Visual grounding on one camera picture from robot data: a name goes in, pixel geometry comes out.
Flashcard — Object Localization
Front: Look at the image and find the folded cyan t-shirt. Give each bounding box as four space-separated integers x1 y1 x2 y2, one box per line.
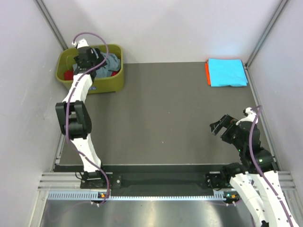
207 58 248 87

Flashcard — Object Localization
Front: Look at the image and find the red t-shirt in bin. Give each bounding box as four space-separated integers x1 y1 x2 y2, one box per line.
63 70 74 81

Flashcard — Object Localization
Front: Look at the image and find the olive green plastic bin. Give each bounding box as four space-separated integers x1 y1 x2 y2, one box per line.
55 43 125 95

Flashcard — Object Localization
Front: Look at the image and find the aluminium right corner post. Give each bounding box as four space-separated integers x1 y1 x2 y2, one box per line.
244 0 290 68

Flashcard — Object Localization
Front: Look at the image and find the aluminium front frame rail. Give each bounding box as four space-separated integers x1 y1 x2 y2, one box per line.
38 171 295 191

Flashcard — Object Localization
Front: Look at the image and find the aluminium left corner post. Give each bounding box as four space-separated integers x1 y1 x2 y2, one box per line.
34 0 68 50

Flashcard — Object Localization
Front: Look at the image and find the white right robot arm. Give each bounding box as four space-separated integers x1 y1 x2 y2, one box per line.
210 105 298 227

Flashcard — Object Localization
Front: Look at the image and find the grey-blue t-shirt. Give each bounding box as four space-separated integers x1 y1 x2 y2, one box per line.
72 52 122 79

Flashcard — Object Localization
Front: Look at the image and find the folded orange t-shirt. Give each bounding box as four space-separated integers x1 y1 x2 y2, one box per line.
205 61 211 85

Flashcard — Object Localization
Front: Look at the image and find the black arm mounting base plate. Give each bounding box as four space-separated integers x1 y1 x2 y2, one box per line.
80 172 231 190

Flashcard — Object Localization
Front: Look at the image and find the slotted grey cable duct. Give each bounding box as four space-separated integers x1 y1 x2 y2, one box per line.
47 191 240 201

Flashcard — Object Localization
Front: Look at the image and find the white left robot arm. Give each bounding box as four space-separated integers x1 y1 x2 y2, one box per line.
55 39 109 189

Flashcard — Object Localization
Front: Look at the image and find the aluminium corner post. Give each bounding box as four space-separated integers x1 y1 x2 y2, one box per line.
244 0 290 68
34 0 68 50

